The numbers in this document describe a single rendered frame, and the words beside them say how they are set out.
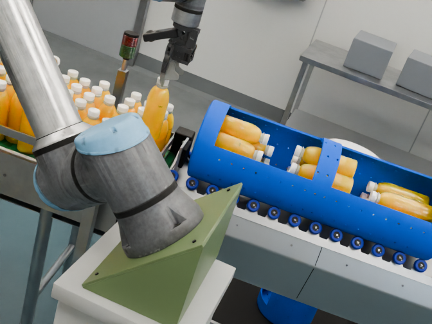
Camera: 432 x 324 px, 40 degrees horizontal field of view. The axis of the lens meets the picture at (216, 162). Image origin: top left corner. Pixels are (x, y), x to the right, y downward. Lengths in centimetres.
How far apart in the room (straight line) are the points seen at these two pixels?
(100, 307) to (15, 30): 62
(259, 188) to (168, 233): 81
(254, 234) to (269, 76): 348
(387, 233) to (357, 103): 341
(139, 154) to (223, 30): 432
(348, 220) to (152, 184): 95
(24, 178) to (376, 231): 120
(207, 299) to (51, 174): 45
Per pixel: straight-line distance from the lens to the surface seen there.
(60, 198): 137
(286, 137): 216
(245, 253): 212
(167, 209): 122
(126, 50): 242
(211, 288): 138
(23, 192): 215
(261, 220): 205
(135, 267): 120
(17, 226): 329
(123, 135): 119
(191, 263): 115
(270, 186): 195
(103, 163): 120
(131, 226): 123
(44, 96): 135
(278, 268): 214
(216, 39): 550
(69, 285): 130
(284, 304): 281
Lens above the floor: 195
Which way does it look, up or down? 26 degrees down
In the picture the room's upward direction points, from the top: 18 degrees clockwise
